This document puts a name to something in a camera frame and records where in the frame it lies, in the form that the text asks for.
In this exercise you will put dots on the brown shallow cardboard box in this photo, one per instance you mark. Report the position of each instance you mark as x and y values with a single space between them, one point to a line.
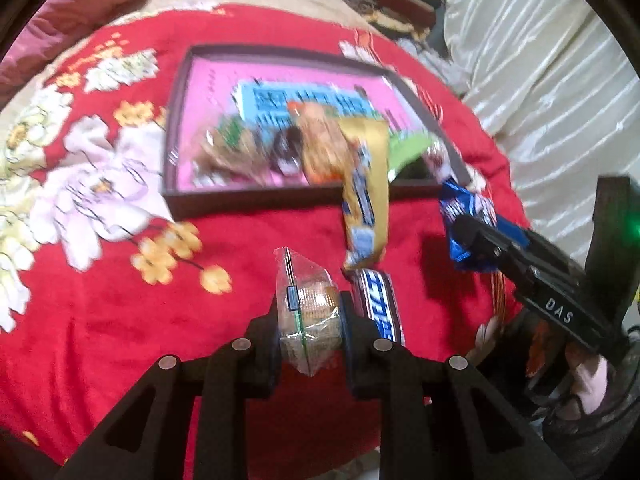
240 202

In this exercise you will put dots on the pink pillow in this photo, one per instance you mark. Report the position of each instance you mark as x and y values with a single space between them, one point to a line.
65 15

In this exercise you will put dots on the clear round cracker packet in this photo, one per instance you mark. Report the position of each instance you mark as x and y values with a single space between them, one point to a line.
307 310

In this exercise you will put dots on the red floral blanket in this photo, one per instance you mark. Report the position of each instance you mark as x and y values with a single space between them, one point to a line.
150 320

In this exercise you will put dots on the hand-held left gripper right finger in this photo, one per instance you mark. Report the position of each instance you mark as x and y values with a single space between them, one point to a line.
352 340

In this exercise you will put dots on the white satin curtain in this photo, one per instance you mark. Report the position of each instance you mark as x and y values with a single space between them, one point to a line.
550 85

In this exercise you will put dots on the pink book with blue title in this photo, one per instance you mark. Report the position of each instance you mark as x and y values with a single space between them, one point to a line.
205 90

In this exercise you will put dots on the blue silver chocolate bar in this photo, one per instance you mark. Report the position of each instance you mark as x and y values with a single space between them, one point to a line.
380 305

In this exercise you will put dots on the orange wafer packet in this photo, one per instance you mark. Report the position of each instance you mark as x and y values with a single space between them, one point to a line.
322 150

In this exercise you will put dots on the black snack packet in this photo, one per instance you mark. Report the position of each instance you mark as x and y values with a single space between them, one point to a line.
287 150

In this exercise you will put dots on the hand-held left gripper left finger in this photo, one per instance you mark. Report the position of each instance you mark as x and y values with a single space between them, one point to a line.
265 355

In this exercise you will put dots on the green yellow snack packet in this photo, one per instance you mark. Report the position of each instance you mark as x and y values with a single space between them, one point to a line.
407 152

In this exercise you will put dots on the person's right hand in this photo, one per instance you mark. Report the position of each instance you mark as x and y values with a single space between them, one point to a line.
590 385

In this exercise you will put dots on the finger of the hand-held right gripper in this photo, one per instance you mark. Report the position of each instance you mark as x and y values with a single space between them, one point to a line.
495 247

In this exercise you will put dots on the gold snack packet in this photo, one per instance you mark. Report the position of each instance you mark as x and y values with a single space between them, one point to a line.
377 160

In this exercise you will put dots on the small red white snack packet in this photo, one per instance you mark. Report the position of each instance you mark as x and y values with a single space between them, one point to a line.
437 157

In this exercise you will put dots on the clear pastry packet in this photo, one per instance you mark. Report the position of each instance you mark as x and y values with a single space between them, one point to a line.
235 152

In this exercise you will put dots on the blue cookie packet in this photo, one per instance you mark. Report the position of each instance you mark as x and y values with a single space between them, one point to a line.
460 205

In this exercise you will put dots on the grey white crumpled cloth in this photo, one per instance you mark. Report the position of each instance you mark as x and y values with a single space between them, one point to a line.
440 67

